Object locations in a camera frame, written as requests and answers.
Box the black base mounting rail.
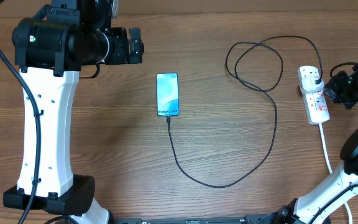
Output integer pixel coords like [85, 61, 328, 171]
[112, 212, 277, 224]

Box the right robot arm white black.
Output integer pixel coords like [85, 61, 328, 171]
[258, 62, 358, 223]

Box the white power strip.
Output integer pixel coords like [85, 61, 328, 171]
[297, 65, 330, 124]

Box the white charger plug adapter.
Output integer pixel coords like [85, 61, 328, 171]
[300, 77, 324, 94]

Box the black USB charging cable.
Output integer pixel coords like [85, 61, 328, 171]
[166, 35, 324, 189]

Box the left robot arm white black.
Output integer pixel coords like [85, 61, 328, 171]
[3, 0, 144, 223]

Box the blue Galaxy smartphone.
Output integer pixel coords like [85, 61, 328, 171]
[156, 73, 180, 116]

